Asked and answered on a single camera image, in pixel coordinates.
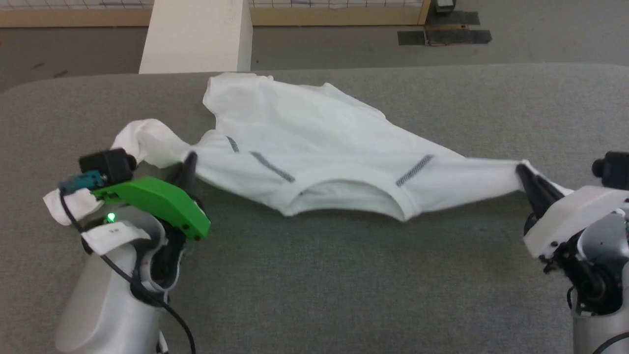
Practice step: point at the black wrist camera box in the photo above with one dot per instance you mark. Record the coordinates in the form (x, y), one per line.
(108, 164)
(614, 169)

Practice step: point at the grey metal screen foot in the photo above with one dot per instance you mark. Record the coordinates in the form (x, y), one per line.
(445, 5)

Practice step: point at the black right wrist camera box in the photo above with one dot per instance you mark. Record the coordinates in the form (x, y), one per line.
(614, 169)

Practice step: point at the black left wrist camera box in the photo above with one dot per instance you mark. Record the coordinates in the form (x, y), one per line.
(108, 164)

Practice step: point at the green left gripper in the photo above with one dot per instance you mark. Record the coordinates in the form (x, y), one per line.
(157, 199)

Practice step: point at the grey fabric padded work surface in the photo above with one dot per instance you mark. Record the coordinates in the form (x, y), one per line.
(344, 285)

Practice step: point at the white rectangular box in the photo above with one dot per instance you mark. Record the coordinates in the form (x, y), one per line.
(196, 34)

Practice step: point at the long black floor tape patch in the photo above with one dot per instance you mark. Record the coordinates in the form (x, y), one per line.
(459, 37)

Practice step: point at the white t-shirt grey stitching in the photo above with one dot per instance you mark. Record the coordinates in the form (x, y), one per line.
(319, 147)

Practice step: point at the medium black floor tape patch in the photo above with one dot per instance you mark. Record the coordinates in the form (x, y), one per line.
(452, 18)

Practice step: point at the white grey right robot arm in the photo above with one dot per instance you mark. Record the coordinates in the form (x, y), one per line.
(602, 265)

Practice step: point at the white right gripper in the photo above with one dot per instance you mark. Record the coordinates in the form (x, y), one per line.
(575, 211)

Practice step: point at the short black floor tape patch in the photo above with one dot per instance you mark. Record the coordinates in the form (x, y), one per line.
(412, 38)

